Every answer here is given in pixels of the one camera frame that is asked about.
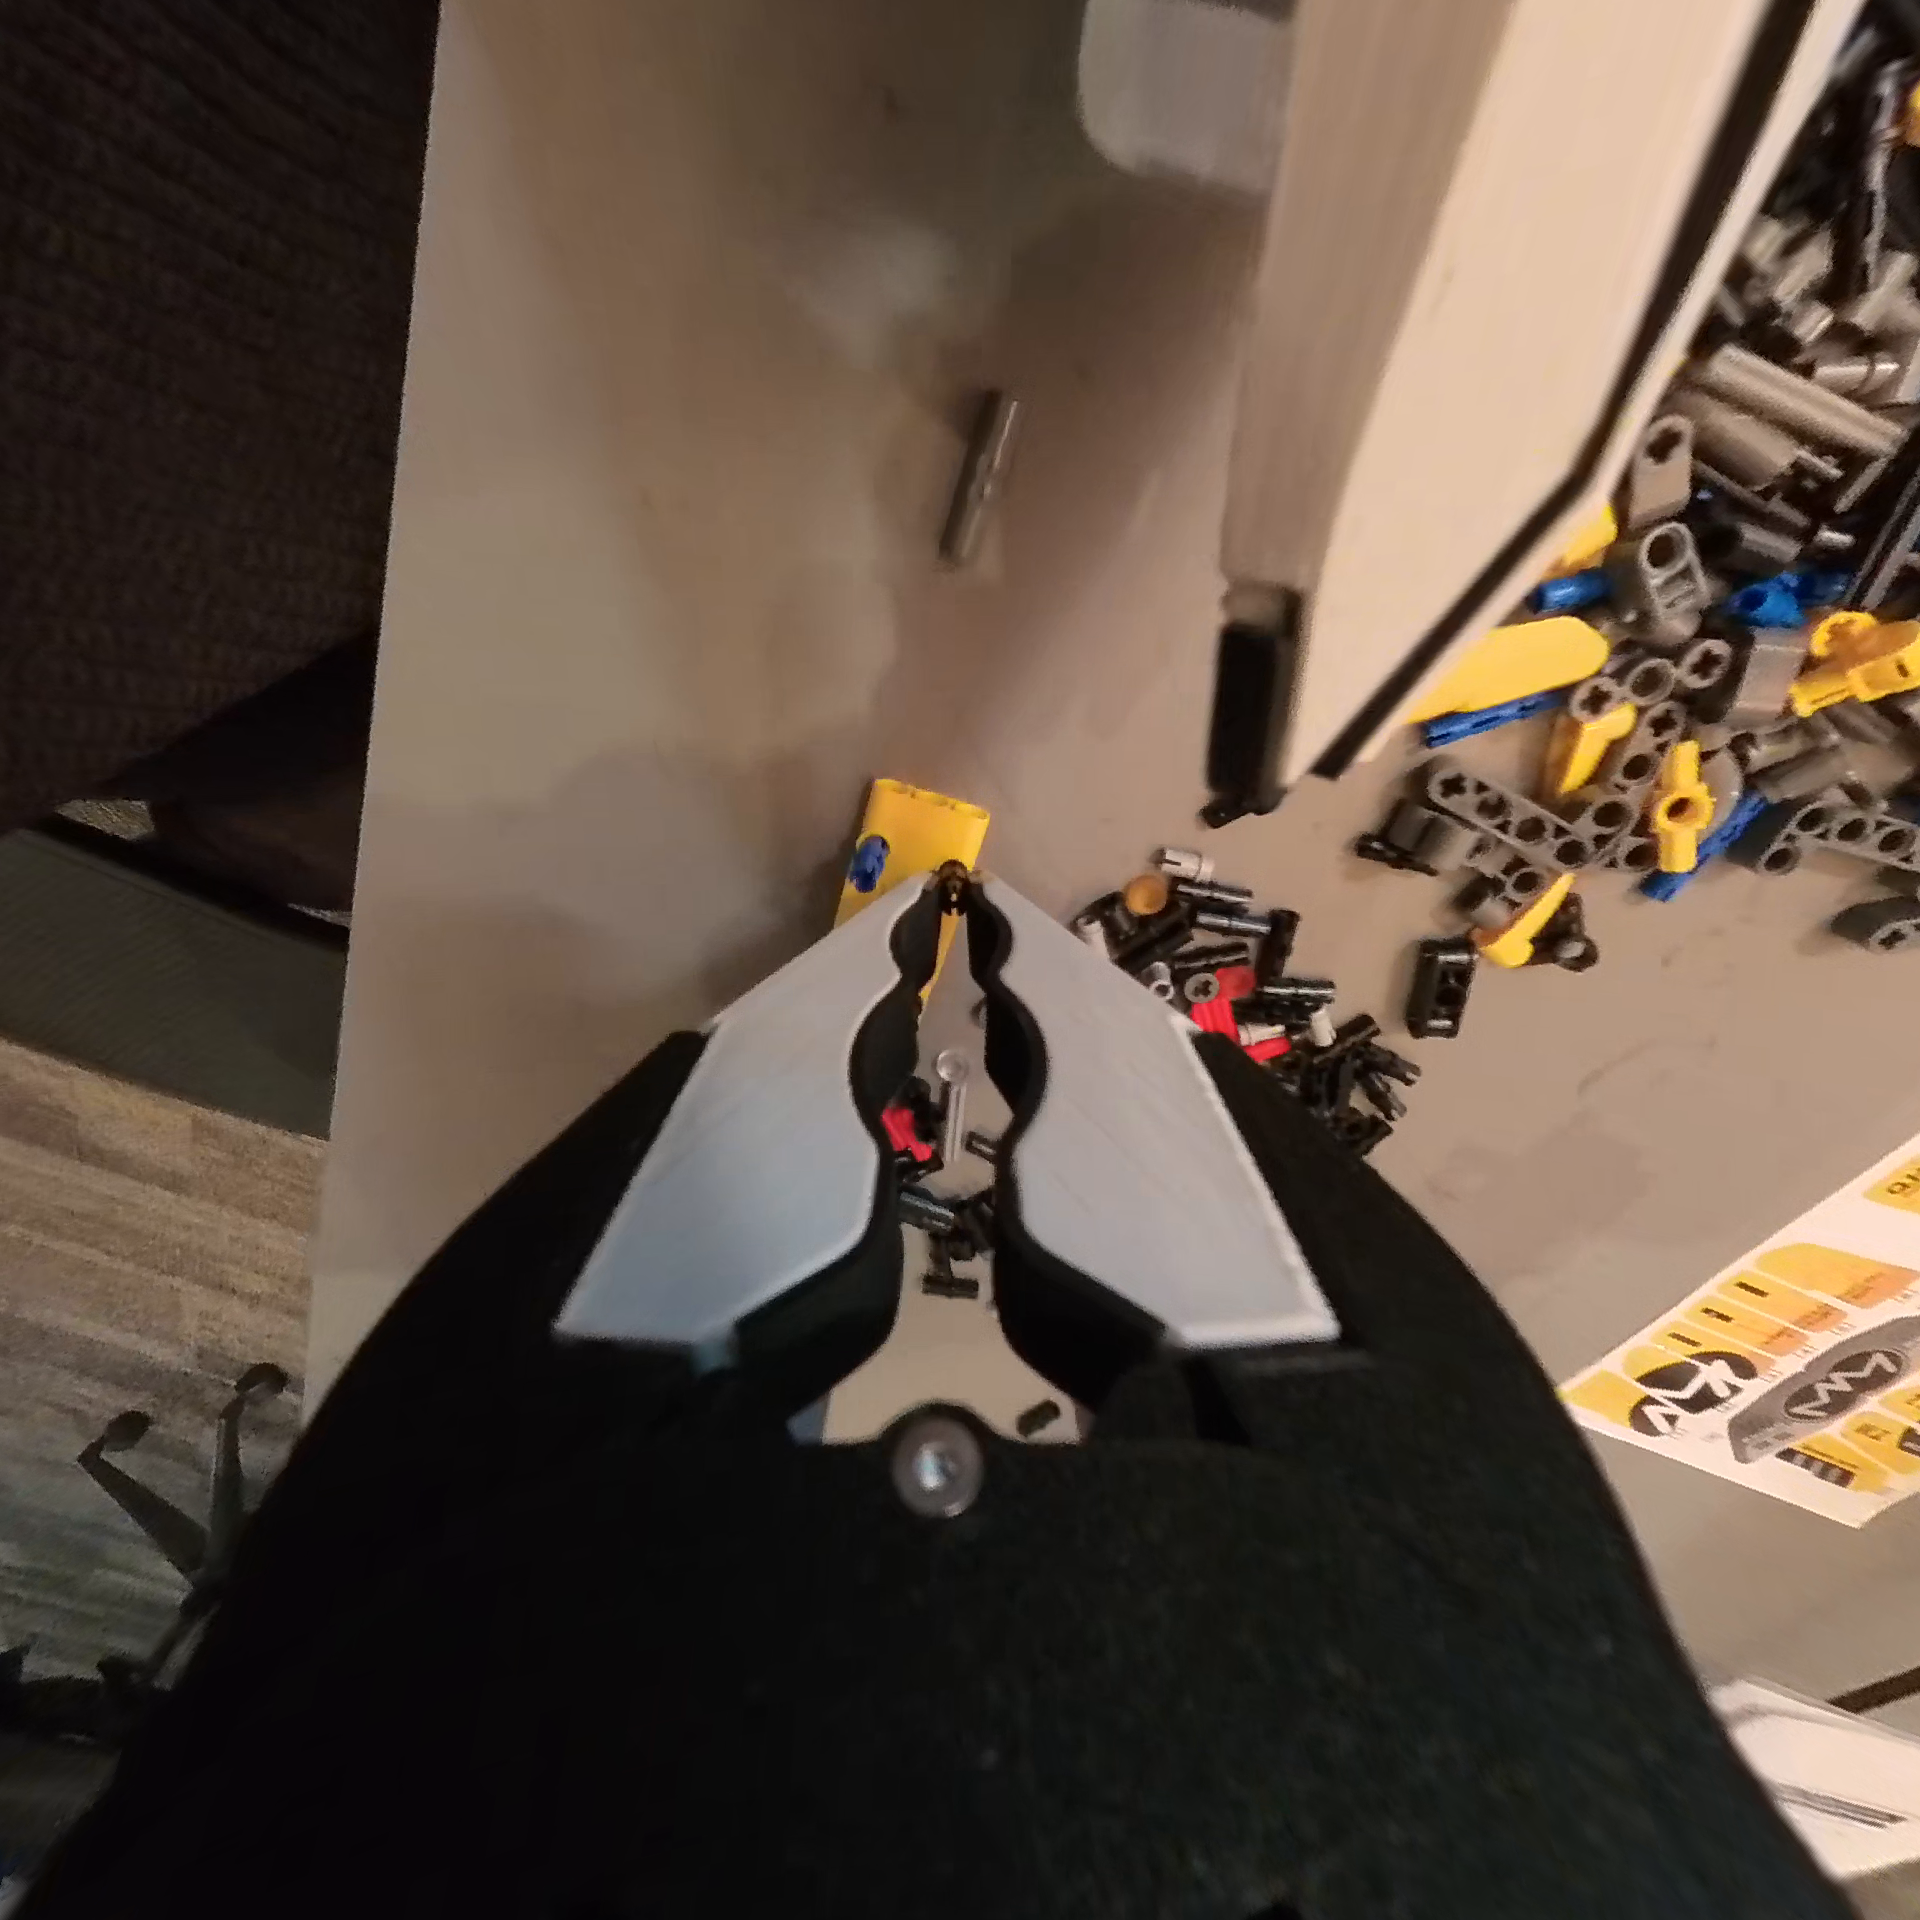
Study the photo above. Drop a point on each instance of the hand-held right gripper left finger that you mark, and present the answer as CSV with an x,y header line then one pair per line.
x,y
734,1184

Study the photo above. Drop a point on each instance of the laminated paper sheet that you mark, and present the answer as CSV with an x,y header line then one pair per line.
x,y
1815,1784

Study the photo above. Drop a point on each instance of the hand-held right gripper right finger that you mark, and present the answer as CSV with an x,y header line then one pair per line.
x,y
1171,1184

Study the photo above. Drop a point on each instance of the grey toy axle tube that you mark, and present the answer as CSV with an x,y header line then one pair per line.
x,y
984,482

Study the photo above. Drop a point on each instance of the short black beam brick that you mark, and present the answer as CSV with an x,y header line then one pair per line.
x,y
1440,986

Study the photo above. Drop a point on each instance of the black swivel chair legs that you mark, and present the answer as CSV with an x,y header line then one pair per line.
x,y
180,1516

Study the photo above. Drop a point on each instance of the yellow sticker sheet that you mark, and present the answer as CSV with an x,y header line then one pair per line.
x,y
1801,1353

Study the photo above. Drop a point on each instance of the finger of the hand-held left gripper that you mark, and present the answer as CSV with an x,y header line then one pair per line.
x,y
1472,376

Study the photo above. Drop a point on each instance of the yellow brick panel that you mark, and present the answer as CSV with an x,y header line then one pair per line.
x,y
915,818

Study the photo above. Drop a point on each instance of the pile of small black pins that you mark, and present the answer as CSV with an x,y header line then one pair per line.
x,y
1298,991

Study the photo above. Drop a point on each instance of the pile of mixed toy bricks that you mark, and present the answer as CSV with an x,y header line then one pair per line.
x,y
1724,677

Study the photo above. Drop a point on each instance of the black pin with tan tip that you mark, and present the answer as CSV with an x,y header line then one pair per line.
x,y
956,886

